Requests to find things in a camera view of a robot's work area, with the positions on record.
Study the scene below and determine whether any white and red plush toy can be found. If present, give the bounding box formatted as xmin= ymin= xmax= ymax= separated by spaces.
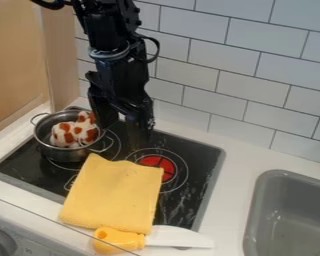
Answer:
xmin=49 ymin=111 xmax=102 ymax=149

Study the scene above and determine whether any yellow cloth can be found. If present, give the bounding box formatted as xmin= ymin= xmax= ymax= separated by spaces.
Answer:
xmin=57 ymin=152 xmax=166 ymax=236

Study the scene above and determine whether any wooden board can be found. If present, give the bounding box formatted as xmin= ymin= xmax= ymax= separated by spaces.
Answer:
xmin=0 ymin=0 xmax=82 ymax=139

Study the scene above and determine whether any silver pot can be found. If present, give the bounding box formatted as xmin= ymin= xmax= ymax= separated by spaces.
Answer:
xmin=29 ymin=108 xmax=116 ymax=164

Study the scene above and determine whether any toy sink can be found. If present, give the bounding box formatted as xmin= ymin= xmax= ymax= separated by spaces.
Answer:
xmin=241 ymin=169 xmax=320 ymax=256

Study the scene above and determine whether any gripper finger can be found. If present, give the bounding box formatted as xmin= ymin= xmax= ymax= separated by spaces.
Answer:
xmin=86 ymin=87 xmax=120 ymax=130
xmin=123 ymin=98 xmax=158 ymax=140

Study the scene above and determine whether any toy stove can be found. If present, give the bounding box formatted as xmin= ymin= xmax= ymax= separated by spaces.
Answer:
xmin=0 ymin=105 xmax=227 ymax=233

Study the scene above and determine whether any yellow handled toy knife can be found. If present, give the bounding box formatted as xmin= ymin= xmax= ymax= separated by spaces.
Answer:
xmin=90 ymin=224 xmax=217 ymax=256

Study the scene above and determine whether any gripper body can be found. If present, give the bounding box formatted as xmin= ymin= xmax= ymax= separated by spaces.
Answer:
xmin=83 ymin=49 xmax=156 ymax=118

